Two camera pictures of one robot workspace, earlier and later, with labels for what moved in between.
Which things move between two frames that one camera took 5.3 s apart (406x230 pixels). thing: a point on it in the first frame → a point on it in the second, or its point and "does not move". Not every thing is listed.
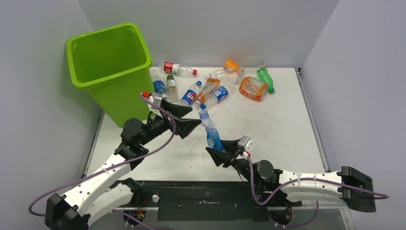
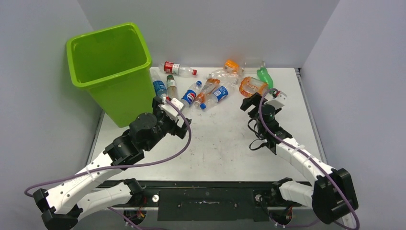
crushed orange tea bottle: [253, 88] does not move
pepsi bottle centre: [190, 95] does not move
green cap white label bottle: [171, 88] does not move
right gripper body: [243, 166] → [255, 101]
